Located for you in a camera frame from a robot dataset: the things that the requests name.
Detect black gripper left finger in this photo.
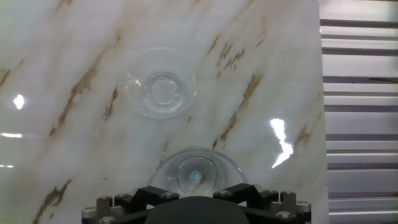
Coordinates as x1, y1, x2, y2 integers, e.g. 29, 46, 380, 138
81, 185, 180, 224

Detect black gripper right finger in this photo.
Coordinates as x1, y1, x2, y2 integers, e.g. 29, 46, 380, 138
212, 182, 312, 224

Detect glass mug with water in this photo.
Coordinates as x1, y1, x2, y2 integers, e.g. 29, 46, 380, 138
147, 147, 249, 198

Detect small empty glass cup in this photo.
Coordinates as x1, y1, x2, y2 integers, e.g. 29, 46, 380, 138
126, 48, 198, 120

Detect marble pattern table sheet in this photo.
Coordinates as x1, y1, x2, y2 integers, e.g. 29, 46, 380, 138
0, 0, 330, 224

